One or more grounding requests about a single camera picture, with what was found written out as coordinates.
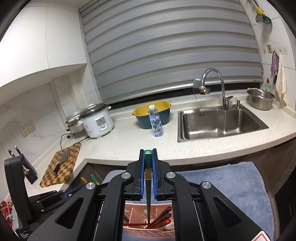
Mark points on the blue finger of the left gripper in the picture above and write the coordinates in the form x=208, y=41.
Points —
x=69, y=193

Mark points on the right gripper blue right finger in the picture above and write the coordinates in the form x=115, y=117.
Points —
x=154, y=174

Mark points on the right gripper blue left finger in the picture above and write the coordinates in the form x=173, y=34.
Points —
x=142, y=168

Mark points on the gold flower spoon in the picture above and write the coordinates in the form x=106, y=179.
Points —
x=83, y=180

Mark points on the green chopstick gold band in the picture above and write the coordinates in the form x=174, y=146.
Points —
x=148, y=181

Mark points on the green chopstick plain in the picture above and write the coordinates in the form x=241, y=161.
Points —
x=95, y=180

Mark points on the dark red chopstick silver band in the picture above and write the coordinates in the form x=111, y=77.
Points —
x=167, y=210

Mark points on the chrome kitchen faucet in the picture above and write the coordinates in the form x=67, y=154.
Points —
x=199, y=87

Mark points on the hanging kitchen utensils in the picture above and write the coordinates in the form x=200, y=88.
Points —
x=260, y=15

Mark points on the checkered wooden cutting board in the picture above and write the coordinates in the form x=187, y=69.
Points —
x=66, y=169

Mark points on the cleaver knife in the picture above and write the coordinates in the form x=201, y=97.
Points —
x=63, y=159

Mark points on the black knife block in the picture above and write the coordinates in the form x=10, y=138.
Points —
x=28, y=170

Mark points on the pink perforated utensil holder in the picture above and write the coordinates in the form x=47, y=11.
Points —
x=136, y=220

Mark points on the clear water bottle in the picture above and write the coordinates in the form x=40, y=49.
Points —
x=155, y=121

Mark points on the stacked steel steamer pots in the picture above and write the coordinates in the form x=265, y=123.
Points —
x=73, y=122

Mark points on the stainless steel sink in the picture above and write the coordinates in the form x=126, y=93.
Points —
x=214, y=122

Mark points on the white rice cooker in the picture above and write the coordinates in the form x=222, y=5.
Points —
x=97, y=120

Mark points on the blue-grey fleece mat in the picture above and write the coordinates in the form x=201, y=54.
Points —
x=243, y=185

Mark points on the sink soap dispenser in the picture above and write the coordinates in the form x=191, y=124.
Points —
x=237, y=104

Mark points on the stainless steel bowl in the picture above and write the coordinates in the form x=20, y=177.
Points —
x=260, y=99

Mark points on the green dish soap bottle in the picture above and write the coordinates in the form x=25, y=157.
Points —
x=268, y=86

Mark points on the white upper cabinet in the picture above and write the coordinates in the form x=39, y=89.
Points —
x=41, y=37

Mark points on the cream hanging towel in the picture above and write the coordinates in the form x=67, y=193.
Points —
x=281, y=83

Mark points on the purple hanging cloth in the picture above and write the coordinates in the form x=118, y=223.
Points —
x=274, y=66

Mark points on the wall power socket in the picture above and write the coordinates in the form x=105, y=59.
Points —
x=27, y=129

